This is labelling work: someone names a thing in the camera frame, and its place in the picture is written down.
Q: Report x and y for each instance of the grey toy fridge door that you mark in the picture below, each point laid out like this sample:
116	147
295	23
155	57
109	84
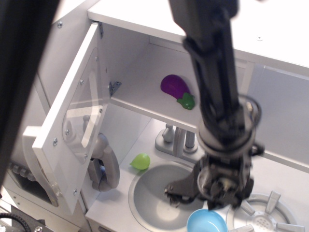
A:
24	167

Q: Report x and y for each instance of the white toy kitchen cabinet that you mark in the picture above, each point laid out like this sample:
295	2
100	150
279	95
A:
141	45

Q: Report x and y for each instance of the purple toy eggplant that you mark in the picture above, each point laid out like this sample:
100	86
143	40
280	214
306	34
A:
175	86

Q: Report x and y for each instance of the green toy pear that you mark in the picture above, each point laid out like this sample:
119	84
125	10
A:
141	161

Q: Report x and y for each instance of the grey toy faucet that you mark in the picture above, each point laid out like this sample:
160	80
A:
179	143

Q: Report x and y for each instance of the grey toy sink basin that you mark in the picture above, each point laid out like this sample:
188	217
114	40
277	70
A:
149	204

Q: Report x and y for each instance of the blue plastic bowl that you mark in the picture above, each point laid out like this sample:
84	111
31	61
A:
204	220

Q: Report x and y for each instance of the grey toy stove burner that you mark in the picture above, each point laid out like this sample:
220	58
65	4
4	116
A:
262	213

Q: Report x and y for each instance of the white microwave door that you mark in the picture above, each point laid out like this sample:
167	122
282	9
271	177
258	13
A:
58	152

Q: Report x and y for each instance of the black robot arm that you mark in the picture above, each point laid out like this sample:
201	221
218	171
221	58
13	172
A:
227	131

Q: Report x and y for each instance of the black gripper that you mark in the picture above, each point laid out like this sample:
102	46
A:
218	181

